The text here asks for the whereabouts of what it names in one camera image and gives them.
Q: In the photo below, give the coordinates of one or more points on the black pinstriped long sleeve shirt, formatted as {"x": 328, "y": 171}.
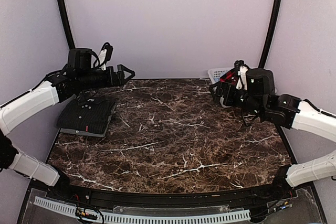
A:
{"x": 97, "y": 103}

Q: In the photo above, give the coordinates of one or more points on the left black frame post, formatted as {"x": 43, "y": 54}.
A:
{"x": 66, "y": 24}

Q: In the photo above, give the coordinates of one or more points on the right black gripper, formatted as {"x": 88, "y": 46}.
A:
{"x": 228, "y": 100}

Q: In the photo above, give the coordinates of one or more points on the red black plaid shirt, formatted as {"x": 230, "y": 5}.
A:
{"x": 230, "y": 77}

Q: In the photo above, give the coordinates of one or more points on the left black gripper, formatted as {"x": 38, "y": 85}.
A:
{"x": 119, "y": 79}

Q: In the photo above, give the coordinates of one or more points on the white plastic laundry basket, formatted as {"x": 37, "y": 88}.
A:
{"x": 216, "y": 73}

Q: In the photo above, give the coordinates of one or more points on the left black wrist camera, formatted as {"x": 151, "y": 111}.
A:
{"x": 80, "y": 58}

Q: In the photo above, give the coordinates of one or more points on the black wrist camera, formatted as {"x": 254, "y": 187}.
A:
{"x": 260, "y": 81}
{"x": 80, "y": 58}

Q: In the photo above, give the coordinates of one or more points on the grey shirt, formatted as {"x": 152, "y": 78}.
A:
{"x": 86, "y": 122}

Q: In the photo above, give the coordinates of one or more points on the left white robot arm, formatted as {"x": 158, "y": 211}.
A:
{"x": 55, "y": 88}

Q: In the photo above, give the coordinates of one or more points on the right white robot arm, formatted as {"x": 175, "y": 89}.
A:
{"x": 289, "y": 112}

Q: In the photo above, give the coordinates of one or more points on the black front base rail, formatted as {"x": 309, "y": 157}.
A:
{"x": 254, "y": 197}

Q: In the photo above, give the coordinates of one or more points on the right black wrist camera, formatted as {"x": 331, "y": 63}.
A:
{"x": 260, "y": 81}

